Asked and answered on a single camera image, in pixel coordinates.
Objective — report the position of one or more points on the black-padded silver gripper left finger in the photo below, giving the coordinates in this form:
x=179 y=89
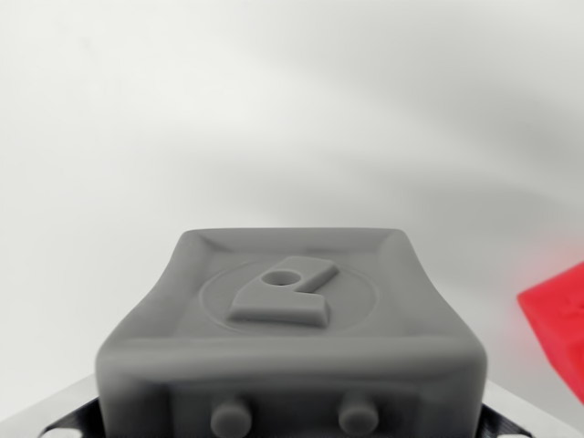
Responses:
x=55 y=417

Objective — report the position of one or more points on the black-padded silver gripper right finger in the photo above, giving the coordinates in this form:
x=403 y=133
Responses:
x=520 y=417

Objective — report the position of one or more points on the red embossed cube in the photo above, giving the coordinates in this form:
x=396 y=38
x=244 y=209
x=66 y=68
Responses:
x=559 y=319

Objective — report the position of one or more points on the grey embossed cube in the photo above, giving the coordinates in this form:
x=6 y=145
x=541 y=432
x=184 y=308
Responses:
x=283 y=337

